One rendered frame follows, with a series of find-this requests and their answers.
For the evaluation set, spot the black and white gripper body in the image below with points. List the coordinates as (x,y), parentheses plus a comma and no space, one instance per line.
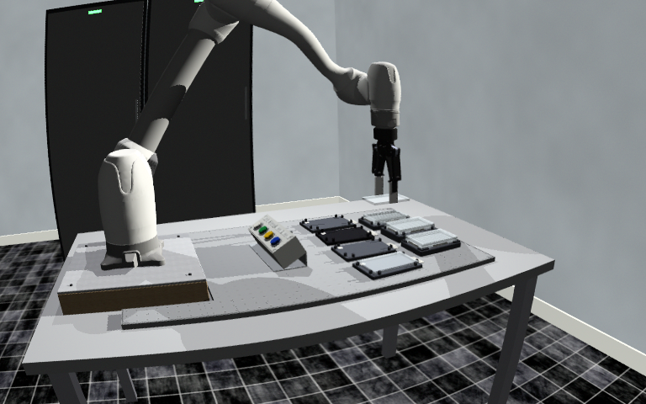
(385,138)

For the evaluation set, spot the white button panel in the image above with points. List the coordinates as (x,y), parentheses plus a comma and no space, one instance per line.
(282,243)

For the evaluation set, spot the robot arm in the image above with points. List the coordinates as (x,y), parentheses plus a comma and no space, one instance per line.
(125,187)

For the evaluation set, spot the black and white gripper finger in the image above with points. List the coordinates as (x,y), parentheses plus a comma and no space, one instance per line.
(378,166)
(393,165)

